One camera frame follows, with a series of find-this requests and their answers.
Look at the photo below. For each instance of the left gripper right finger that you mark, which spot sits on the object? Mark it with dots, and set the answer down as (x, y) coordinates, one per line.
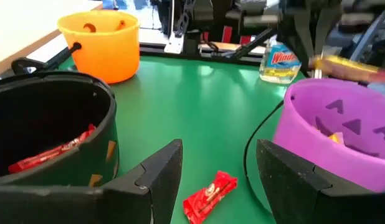
(298, 193)

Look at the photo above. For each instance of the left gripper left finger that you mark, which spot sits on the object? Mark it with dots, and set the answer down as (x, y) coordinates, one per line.
(155, 193)

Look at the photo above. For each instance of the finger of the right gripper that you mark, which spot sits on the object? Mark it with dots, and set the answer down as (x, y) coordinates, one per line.
(301, 43)
(326, 28)

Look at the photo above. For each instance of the yellow candy packet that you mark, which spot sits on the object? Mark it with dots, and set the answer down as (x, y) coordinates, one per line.
(335, 137)
(348, 68)

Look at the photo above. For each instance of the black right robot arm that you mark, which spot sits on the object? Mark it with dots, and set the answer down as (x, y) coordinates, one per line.
(205, 18)

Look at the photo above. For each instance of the Windex spray bottle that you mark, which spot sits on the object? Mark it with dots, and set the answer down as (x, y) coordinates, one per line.
(278, 62)

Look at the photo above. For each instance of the purple pumpkin bucket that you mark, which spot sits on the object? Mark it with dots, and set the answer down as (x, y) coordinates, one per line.
(335, 161)

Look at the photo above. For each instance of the red KitKat packet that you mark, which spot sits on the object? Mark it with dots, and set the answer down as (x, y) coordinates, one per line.
(55, 151)
(211, 196)

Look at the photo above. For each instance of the green table mat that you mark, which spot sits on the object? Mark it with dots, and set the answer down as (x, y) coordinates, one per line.
(195, 102)

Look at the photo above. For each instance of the black cauldron bucket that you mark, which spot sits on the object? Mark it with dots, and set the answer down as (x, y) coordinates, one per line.
(40, 109)

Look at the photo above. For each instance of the orange pumpkin bucket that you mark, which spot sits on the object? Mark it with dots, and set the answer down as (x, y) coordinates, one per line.
(108, 56)

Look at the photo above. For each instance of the light wooden desk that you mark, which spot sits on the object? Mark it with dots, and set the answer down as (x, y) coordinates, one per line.
(24, 25)

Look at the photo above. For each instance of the silver mounting bracket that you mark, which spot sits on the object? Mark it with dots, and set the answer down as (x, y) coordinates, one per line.
(173, 42)

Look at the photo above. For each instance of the black table frame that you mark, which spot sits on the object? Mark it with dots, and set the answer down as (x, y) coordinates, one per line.
(149, 48)

